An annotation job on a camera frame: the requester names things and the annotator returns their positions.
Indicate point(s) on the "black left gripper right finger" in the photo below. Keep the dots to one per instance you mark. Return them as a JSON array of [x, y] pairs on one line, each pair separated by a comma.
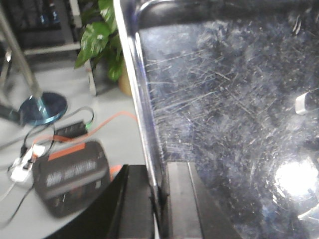
[[191, 210]]

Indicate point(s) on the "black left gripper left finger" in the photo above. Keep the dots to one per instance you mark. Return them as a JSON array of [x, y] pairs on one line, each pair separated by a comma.
[[124, 210]]

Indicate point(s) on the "silver metal tray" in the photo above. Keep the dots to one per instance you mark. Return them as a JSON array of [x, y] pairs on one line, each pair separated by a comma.
[[231, 86]]

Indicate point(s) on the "black orange power station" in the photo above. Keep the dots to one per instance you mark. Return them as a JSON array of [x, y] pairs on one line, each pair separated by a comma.
[[71, 179]]

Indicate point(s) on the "black adapter box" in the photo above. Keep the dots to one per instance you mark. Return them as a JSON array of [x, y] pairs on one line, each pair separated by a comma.
[[73, 130]]

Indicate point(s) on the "white power strip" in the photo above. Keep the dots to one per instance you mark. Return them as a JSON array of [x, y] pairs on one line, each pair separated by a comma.
[[21, 168]]

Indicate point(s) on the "blue round stand base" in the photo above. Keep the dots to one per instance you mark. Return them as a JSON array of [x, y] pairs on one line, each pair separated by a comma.
[[47, 109]]

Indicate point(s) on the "metal stand pole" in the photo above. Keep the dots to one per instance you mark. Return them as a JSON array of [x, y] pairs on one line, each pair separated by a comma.
[[19, 55]]

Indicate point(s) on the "green potted plant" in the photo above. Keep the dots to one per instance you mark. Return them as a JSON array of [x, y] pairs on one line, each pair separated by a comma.
[[100, 41]]

